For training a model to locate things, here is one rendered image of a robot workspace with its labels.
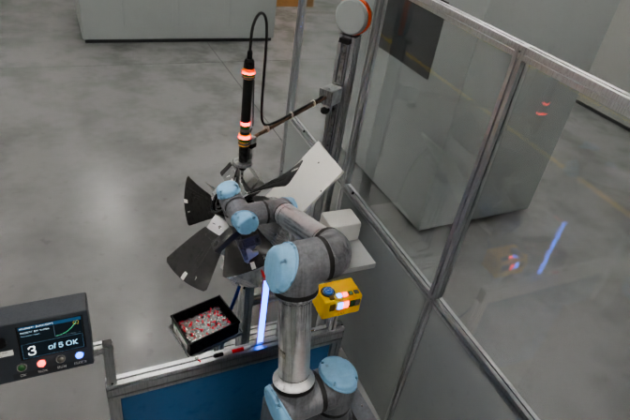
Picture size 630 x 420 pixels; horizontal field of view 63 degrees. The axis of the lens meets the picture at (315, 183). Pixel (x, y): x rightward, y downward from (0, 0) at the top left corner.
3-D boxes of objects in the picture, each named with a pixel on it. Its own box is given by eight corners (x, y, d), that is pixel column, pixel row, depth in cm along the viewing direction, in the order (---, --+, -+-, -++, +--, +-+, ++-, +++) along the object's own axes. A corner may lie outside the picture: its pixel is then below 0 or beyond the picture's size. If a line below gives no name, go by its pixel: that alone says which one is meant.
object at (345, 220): (344, 220, 268) (348, 203, 262) (358, 240, 256) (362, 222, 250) (315, 225, 261) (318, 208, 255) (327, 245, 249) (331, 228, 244)
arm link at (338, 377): (359, 408, 150) (368, 378, 143) (320, 424, 144) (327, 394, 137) (339, 375, 159) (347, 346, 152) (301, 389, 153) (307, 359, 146)
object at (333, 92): (328, 97, 239) (331, 80, 235) (341, 102, 237) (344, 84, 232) (317, 103, 231) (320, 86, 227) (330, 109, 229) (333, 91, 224)
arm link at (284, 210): (372, 236, 130) (288, 187, 171) (335, 245, 125) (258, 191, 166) (370, 277, 133) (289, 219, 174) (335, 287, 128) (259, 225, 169)
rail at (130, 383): (337, 334, 215) (340, 321, 210) (341, 341, 212) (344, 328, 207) (107, 392, 179) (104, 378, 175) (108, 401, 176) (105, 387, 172)
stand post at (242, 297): (241, 365, 287) (251, 240, 237) (246, 379, 280) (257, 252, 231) (232, 367, 285) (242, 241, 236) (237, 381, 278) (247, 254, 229)
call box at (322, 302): (347, 295, 208) (351, 277, 202) (358, 313, 200) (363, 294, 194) (310, 304, 201) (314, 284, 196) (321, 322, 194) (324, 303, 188)
